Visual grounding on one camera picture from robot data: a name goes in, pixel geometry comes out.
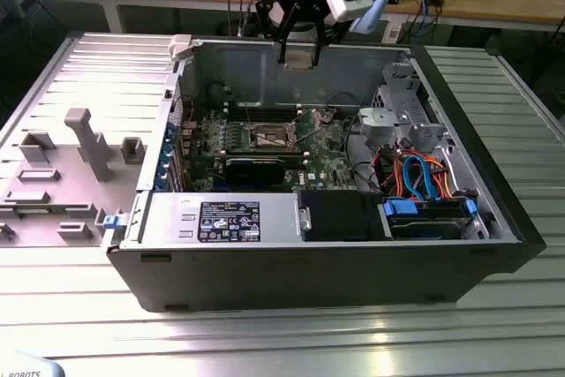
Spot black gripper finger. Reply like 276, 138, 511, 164
306, 0, 332, 65
254, 0, 298, 64

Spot CPU socket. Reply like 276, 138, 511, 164
247, 119, 296, 150

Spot silver metal drive cage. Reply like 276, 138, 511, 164
356, 61, 448, 151

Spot white case latch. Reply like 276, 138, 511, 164
169, 34, 195, 63

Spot green motherboard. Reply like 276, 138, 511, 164
176, 104, 359, 196

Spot black graphics card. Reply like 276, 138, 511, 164
223, 156, 287, 186

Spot silver power supply unit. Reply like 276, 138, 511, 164
145, 192, 305, 245

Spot hard disk in blue carrier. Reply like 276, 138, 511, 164
380, 198, 480, 241

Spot black open PC case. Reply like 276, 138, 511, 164
100, 32, 548, 314

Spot grey parts rack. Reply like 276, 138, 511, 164
0, 107, 149, 248

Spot black wire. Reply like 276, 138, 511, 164
343, 117, 384, 195

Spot blue SATA wire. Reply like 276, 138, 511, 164
402, 152, 441, 201

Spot silver metal latch bracket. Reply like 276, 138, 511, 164
295, 200, 313, 233

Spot orange wire bundle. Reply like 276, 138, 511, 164
373, 149, 465, 200

